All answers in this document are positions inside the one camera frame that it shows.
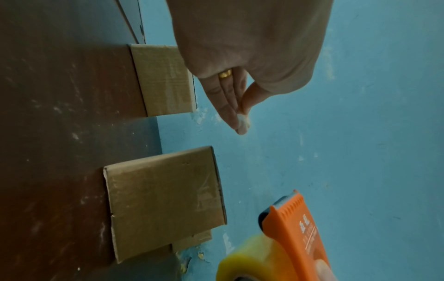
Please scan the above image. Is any person's right hand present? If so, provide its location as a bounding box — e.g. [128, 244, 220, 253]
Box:
[314, 259, 339, 281]

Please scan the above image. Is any dark brown wooden table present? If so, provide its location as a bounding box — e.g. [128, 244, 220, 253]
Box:
[0, 0, 181, 281]

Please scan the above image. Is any orange tape dispenser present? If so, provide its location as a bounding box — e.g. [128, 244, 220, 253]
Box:
[258, 189, 339, 281]

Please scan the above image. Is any cardboard box with dark edge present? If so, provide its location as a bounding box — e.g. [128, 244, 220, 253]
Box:
[129, 44, 198, 117]

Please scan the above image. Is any yellowish clear tape roll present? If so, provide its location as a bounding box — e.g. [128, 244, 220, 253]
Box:
[216, 113, 315, 281]

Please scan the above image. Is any small brown cardboard box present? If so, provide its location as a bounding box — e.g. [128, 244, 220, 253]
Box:
[171, 229, 213, 253]

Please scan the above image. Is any large brown cardboard box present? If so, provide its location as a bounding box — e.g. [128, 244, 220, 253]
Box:
[103, 146, 228, 264]

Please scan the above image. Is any person's left hand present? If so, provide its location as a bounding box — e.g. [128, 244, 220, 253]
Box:
[165, 0, 334, 136]

